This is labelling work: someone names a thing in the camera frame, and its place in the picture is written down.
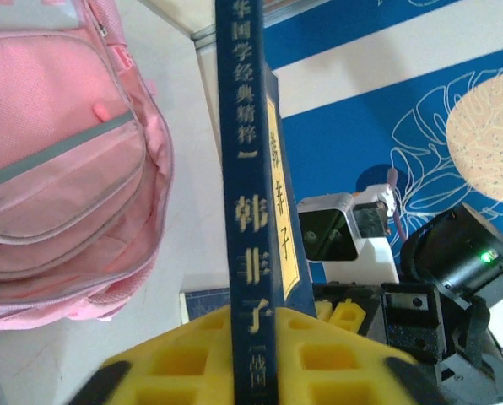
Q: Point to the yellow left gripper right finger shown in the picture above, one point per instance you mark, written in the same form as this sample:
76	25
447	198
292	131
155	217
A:
331	367

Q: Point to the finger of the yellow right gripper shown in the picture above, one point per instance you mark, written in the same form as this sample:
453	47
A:
324	310
348	316

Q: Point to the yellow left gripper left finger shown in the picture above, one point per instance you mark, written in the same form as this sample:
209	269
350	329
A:
180	367

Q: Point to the pink student backpack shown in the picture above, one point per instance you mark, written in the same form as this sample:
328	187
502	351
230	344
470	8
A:
57	169

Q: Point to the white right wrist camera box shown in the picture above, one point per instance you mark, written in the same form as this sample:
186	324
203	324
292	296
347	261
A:
369	261

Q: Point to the aluminium frame post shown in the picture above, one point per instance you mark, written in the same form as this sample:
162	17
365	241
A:
203	36

